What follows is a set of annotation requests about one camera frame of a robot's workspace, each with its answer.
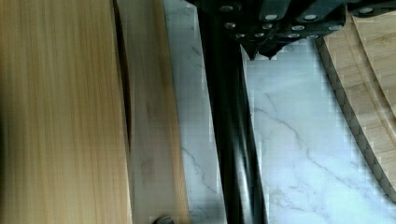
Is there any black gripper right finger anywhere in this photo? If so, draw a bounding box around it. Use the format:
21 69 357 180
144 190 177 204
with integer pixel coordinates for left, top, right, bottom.
260 0 347 59

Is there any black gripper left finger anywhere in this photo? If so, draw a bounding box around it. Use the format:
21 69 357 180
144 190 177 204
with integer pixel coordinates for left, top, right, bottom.
218 0 282 60

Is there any bamboo drawer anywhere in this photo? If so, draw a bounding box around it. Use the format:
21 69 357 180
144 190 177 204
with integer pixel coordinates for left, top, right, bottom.
1 0 191 224

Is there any bamboo cutting board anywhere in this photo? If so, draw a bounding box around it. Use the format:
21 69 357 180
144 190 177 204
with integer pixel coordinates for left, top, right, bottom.
315 12 396 202

